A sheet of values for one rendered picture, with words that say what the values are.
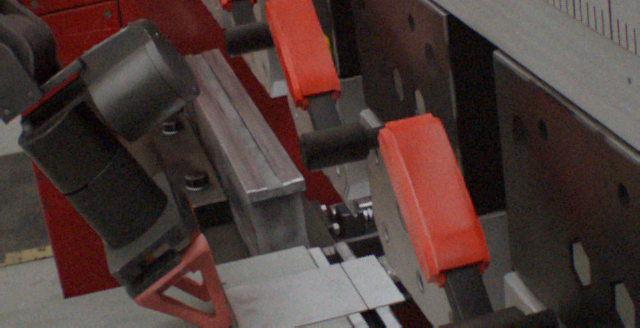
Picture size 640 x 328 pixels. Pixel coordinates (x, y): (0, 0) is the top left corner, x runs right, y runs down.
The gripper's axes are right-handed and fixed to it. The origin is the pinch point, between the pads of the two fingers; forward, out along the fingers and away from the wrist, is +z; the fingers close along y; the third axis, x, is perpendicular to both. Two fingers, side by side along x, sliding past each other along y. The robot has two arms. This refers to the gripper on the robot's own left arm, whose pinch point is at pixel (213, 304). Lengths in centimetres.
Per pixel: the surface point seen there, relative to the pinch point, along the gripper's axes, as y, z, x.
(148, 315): 3.8, -0.8, 5.1
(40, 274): 236, 77, 70
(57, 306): 8.9, -4.2, 11.4
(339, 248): 8.2, 7.0, -9.6
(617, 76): -59, -27, -23
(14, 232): 265, 73, 75
